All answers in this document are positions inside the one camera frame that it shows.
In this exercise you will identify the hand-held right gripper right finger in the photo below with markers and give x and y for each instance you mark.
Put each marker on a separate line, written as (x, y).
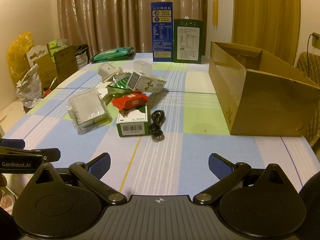
(220, 166)

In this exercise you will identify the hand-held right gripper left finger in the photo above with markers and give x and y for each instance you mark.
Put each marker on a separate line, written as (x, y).
(101, 166)

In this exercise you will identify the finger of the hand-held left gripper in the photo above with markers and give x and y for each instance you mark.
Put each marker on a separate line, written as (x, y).
(52, 154)
(12, 143)

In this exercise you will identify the green white medicine box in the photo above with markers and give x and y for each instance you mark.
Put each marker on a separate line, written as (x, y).
(131, 123)

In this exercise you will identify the clear bag with white pad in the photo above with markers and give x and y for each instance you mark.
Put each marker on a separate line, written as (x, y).
(86, 108)

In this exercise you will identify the red packet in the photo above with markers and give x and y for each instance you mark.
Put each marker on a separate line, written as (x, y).
(128, 100)

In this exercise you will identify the large brown cardboard box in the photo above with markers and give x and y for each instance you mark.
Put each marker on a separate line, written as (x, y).
(262, 105)

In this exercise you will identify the silver green foil packet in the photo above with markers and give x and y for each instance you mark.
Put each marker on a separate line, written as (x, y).
(121, 85)

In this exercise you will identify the white square case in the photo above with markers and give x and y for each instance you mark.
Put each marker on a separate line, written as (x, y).
(107, 70)

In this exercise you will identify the white box with plant print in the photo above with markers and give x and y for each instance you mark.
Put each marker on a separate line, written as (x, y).
(152, 83)

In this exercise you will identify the clear plastic box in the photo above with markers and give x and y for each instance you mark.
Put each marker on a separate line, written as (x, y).
(143, 67)

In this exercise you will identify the plaid cloth covered desktop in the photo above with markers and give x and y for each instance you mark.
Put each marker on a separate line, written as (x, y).
(195, 140)

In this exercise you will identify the small brown cardboard box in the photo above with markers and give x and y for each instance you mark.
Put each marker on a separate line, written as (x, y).
(65, 65)
(46, 72)

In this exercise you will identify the yellow plastic bag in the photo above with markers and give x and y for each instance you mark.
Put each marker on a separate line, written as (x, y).
(17, 52)

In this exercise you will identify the white cutout card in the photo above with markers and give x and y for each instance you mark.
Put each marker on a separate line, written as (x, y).
(37, 52)

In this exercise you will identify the dark shopping bag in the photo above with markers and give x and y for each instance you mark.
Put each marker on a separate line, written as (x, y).
(81, 57)

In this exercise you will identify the green tissue packs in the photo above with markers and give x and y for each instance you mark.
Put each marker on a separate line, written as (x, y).
(58, 46)

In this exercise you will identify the green wet wipes pack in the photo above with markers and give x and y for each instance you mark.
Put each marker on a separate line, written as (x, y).
(112, 54)

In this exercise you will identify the dark green carton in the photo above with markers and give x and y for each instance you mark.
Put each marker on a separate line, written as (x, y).
(187, 42)

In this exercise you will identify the quilted chair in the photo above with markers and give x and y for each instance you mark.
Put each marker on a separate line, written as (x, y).
(308, 65)

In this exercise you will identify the tall blue carton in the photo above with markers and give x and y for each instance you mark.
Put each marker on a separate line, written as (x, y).
(162, 35)

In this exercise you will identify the brown curtain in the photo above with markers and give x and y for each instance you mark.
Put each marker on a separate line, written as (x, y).
(112, 17)

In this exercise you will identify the yellow curtain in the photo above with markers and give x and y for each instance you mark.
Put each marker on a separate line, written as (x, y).
(265, 12)

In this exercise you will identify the yellow wall hanging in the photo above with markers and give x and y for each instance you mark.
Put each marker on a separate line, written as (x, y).
(215, 12)

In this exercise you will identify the wall socket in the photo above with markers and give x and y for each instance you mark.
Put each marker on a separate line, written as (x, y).
(317, 40)

